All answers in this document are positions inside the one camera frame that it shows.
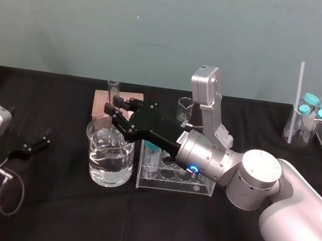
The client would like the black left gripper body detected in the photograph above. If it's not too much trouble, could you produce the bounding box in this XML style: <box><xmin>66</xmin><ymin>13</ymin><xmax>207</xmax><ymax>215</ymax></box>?
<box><xmin>0</xmin><ymin>127</ymin><xmax>39</xmax><ymax>170</ymax></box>

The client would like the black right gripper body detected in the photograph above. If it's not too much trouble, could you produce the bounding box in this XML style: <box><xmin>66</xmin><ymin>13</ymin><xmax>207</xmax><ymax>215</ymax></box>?
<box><xmin>122</xmin><ymin>99</ymin><xmax>193</xmax><ymax>160</ymax></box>

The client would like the clear glass test tube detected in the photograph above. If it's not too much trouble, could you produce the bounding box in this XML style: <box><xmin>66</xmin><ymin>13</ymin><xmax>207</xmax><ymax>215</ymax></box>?
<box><xmin>102</xmin><ymin>80</ymin><xmax>123</xmax><ymax>127</ymax></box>

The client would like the small empty glass beaker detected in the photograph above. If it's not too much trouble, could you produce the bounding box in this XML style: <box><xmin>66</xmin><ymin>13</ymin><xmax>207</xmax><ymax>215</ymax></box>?
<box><xmin>174</xmin><ymin>96</ymin><xmax>196</xmax><ymax>126</ymax></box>

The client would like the large glass beaker with water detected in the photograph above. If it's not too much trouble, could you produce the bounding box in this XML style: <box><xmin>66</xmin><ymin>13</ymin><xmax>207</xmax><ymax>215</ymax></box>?
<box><xmin>79</xmin><ymin>113</ymin><xmax>140</xmax><ymax>191</ymax></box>

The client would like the clear acrylic test tube rack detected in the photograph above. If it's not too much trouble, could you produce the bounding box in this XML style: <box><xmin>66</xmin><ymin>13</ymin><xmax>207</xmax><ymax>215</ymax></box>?
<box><xmin>134</xmin><ymin>138</ymin><xmax>221</xmax><ymax>199</ymax></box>

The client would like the pale pink wooden block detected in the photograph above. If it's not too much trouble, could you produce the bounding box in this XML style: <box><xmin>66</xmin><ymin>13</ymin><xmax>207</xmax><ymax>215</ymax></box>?
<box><xmin>91</xmin><ymin>87</ymin><xmax>145</xmax><ymax>124</ymax></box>

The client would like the black table cloth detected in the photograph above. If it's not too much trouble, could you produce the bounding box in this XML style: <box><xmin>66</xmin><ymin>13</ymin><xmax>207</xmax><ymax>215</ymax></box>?
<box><xmin>0</xmin><ymin>64</ymin><xmax>322</xmax><ymax>241</ymax></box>

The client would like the thin dark gripper cable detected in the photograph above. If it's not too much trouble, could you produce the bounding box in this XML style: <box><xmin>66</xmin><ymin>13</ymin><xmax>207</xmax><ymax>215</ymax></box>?
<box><xmin>0</xmin><ymin>165</ymin><xmax>29</xmax><ymax>217</ymax></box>

